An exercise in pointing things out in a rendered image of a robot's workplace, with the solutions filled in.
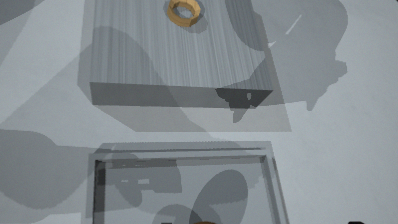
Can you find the grey flat slab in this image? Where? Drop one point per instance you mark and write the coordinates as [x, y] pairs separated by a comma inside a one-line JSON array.
[[143, 54]]

